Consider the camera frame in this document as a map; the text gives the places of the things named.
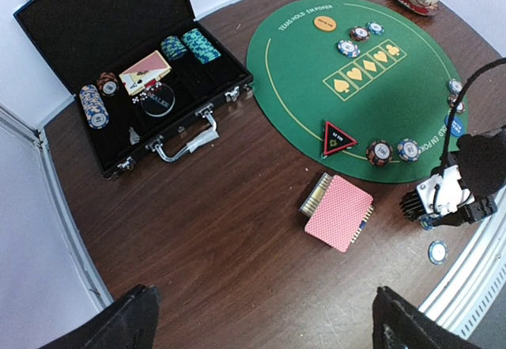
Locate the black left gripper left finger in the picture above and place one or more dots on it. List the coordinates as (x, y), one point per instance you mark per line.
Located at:
(129, 322)

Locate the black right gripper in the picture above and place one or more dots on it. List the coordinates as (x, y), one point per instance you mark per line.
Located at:
(461, 189)

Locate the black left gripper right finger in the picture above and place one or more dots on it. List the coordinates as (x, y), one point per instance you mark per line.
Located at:
(398, 324)

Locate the blue tan chips mat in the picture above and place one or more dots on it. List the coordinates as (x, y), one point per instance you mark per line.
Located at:
(408, 150)
(348, 48)

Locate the blue small blind button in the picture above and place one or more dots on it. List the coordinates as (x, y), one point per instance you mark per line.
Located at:
(456, 128)

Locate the red-backed card deck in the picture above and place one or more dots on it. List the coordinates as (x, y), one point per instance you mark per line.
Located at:
(341, 215)

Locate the blue tan chips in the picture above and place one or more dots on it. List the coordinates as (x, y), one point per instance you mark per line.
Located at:
(455, 86)

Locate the green blue chip mat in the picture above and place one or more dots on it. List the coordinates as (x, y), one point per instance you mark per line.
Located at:
(375, 28)

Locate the orange big blind button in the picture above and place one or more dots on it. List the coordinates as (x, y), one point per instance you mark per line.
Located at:
(325, 23)

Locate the green blue chip stack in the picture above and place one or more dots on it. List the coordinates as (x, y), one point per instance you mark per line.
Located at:
(427, 223)

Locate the spilled green blue chip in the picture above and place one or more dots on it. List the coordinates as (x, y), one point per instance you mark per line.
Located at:
(437, 252)

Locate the black red triangle all-in button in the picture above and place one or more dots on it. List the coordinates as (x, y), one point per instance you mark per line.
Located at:
(335, 140)

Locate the gold card deck box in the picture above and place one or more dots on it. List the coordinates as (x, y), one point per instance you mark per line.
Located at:
(311, 203)

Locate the green round poker mat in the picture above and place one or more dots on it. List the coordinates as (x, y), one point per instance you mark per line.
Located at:
(396, 88)

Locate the small silver case keys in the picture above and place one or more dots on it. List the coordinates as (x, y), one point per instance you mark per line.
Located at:
(133, 136)

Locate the blue tan chip row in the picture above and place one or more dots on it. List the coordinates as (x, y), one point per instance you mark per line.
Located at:
(93, 106)

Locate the clear acrylic dealer button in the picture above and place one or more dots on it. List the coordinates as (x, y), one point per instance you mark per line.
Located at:
(159, 102)

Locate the red patterned saucer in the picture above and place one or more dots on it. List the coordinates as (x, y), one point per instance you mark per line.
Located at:
(420, 10)

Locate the black orange chip row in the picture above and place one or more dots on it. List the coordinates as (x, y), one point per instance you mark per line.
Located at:
(107, 84)

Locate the black poker set case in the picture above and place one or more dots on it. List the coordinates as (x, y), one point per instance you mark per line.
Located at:
(81, 39)

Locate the boxed card deck in case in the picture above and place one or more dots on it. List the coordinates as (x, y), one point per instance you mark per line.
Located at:
(152, 68)

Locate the dark green chip row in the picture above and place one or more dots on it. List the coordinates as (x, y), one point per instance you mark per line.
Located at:
(173, 48)

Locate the teal chip row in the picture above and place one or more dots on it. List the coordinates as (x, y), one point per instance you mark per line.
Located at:
(202, 49)

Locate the aluminium front rail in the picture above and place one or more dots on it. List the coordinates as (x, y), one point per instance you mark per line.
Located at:
(464, 295)

